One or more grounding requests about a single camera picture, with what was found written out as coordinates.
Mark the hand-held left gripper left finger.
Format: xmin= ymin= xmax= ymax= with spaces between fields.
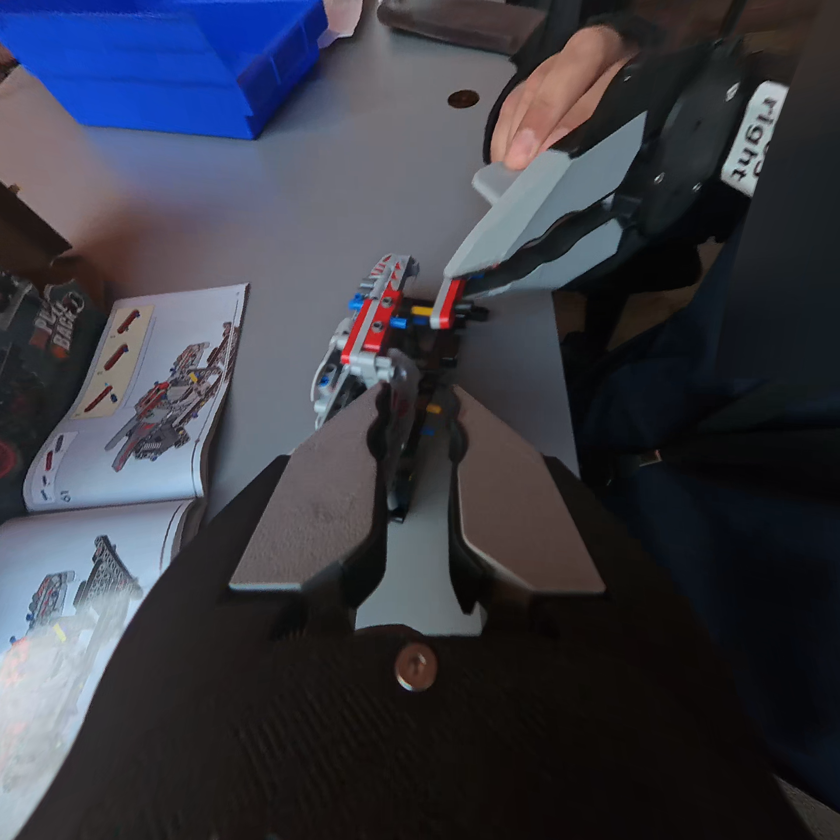
xmin=228 ymin=382 xmax=395 ymax=614

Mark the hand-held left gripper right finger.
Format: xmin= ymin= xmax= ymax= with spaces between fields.
xmin=448 ymin=385 xmax=606 ymax=616

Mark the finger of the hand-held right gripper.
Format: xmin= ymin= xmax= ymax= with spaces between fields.
xmin=467 ymin=217 xmax=636 ymax=298
xmin=444 ymin=110 xmax=651 ymax=282

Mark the red lego beam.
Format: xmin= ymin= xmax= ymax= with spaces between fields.
xmin=430 ymin=276 xmax=468 ymax=329

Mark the grey red lego truck model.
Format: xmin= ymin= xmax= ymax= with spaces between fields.
xmin=310 ymin=252 xmax=490 ymax=524

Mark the person's right forearm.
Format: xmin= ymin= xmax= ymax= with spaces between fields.
xmin=591 ymin=0 xmax=736 ymax=63

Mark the lego instruction booklet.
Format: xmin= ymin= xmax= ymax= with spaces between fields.
xmin=0 ymin=283 xmax=251 ymax=795

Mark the dark lego set box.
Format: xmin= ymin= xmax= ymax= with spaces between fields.
xmin=0 ymin=272 xmax=112 ymax=519

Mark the person's right hand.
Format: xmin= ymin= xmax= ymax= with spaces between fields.
xmin=491 ymin=28 xmax=641 ymax=172

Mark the dark grey cushion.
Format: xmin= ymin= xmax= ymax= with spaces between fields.
xmin=377 ymin=0 xmax=547 ymax=55

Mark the blue plastic bin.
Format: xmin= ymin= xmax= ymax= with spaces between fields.
xmin=0 ymin=0 xmax=329 ymax=141

